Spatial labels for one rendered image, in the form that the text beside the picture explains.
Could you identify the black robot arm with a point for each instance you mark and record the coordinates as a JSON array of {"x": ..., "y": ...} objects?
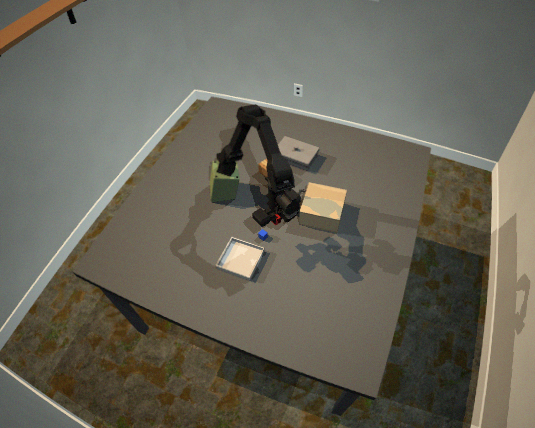
[{"x": 279, "y": 167}]

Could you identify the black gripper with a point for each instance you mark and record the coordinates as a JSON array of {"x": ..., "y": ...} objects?
[{"x": 263, "y": 217}]

